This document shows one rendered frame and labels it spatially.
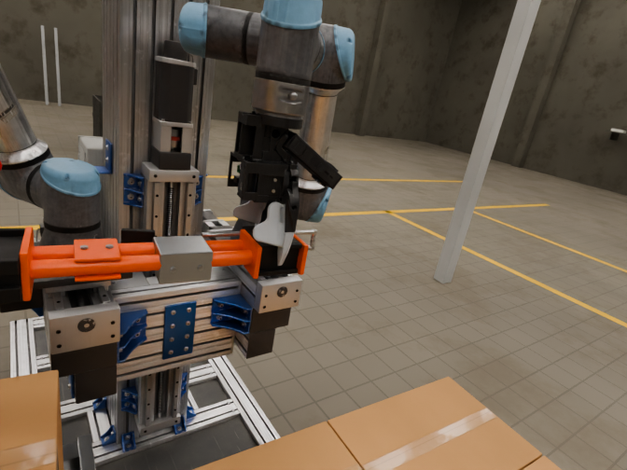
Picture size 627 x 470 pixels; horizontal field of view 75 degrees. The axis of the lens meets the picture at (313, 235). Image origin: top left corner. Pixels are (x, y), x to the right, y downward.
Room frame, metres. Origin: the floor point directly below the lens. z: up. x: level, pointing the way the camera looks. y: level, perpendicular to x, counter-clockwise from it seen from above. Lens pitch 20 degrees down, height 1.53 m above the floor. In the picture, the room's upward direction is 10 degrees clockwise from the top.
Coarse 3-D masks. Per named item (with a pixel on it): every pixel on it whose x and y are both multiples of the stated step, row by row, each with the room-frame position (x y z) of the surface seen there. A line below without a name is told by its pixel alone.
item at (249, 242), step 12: (252, 240) 0.55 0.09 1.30; (300, 240) 0.59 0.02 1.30; (252, 252) 0.54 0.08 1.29; (264, 252) 0.55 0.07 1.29; (276, 252) 0.56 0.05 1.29; (288, 252) 0.57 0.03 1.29; (300, 252) 0.58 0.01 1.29; (252, 264) 0.54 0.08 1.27; (264, 264) 0.55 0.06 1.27; (276, 264) 0.56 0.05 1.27; (288, 264) 0.57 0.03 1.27; (300, 264) 0.57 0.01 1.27; (252, 276) 0.53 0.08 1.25
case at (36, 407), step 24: (0, 384) 0.55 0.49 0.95; (24, 384) 0.56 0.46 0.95; (48, 384) 0.57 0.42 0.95; (0, 408) 0.50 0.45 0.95; (24, 408) 0.51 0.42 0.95; (48, 408) 0.52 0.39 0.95; (0, 432) 0.46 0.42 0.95; (24, 432) 0.47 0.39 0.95; (48, 432) 0.48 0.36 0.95; (0, 456) 0.42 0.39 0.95; (24, 456) 0.43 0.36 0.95; (48, 456) 0.44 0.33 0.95
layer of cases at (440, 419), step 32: (448, 384) 1.32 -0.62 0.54; (352, 416) 1.06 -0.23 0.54; (384, 416) 1.09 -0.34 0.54; (416, 416) 1.12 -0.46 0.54; (448, 416) 1.15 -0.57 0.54; (480, 416) 1.18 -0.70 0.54; (256, 448) 0.88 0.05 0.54; (288, 448) 0.90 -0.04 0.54; (320, 448) 0.92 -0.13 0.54; (352, 448) 0.94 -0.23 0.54; (384, 448) 0.96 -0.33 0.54; (416, 448) 0.98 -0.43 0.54; (448, 448) 1.01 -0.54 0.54; (480, 448) 1.03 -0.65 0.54; (512, 448) 1.05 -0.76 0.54
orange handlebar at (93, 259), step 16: (80, 240) 0.47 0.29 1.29; (96, 240) 0.48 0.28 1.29; (112, 240) 0.49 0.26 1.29; (224, 240) 0.57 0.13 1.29; (240, 240) 0.58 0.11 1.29; (48, 256) 0.44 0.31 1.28; (64, 256) 0.45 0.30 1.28; (80, 256) 0.43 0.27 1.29; (96, 256) 0.43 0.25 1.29; (112, 256) 0.44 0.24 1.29; (128, 256) 0.46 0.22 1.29; (144, 256) 0.47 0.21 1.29; (224, 256) 0.52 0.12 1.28; (240, 256) 0.53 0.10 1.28; (32, 272) 0.40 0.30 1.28; (48, 272) 0.40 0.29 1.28; (64, 272) 0.41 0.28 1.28; (80, 272) 0.42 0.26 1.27; (96, 272) 0.43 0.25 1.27; (112, 272) 0.44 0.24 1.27
